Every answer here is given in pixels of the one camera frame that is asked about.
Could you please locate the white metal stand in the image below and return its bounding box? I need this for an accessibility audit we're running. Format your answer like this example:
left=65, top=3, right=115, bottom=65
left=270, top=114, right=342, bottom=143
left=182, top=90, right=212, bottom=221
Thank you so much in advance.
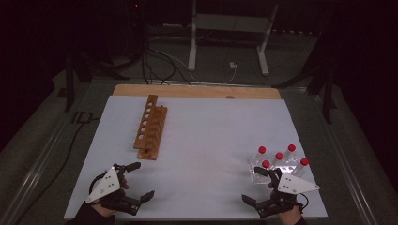
left=187, top=0, right=280, bottom=77

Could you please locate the black floor cable bundle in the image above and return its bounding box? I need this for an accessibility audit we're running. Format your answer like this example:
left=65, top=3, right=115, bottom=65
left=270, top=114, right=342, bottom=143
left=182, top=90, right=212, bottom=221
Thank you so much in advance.
left=140, top=43, right=192, bottom=87

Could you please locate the long black floor cable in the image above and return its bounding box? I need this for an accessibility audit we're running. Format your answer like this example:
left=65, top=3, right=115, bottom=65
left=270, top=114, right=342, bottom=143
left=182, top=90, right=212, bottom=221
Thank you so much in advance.
left=18, top=115, right=101, bottom=218

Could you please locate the black stand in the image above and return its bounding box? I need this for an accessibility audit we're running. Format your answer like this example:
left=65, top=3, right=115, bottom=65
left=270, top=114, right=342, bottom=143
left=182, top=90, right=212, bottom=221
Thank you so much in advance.
left=271, top=62, right=340, bottom=125
left=64, top=52, right=130, bottom=113

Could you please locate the white floor cable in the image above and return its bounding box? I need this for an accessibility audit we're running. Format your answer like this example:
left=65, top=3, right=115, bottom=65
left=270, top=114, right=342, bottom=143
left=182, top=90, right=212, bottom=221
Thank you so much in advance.
left=149, top=46, right=237, bottom=86

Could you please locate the metal floor rail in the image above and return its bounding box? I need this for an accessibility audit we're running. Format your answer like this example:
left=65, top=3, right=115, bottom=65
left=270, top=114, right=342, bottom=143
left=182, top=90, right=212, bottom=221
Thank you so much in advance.
left=0, top=82, right=92, bottom=225
left=311, top=93, right=381, bottom=225

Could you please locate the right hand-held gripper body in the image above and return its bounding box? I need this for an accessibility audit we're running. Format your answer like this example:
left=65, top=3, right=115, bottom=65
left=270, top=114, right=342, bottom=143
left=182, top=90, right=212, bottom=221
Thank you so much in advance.
left=254, top=168, right=321, bottom=219

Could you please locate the person's left hand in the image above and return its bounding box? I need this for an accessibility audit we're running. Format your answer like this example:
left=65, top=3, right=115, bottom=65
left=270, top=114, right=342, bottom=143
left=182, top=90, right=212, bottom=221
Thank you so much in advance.
left=92, top=176, right=130, bottom=218

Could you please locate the wooden test tube rack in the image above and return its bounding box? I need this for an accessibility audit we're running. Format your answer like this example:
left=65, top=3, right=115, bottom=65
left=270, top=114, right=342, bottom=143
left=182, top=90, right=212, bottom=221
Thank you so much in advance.
left=133, top=94, right=168, bottom=161

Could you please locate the white table mat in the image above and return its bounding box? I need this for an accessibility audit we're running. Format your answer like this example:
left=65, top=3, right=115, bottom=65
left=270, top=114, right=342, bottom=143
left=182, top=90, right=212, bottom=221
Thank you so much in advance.
left=63, top=95, right=329, bottom=220

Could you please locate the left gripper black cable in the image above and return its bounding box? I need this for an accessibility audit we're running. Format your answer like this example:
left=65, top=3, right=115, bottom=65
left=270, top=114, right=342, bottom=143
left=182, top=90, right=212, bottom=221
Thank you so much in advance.
left=88, top=172, right=109, bottom=196

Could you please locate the person's right hand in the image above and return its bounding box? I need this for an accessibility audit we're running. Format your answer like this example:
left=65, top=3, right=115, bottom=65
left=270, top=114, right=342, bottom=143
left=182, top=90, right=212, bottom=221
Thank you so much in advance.
left=268, top=182, right=304, bottom=225

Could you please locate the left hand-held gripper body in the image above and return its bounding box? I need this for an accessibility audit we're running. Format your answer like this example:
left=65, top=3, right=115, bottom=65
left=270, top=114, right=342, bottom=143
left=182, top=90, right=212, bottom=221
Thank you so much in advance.
left=84, top=162, right=142, bottom=217

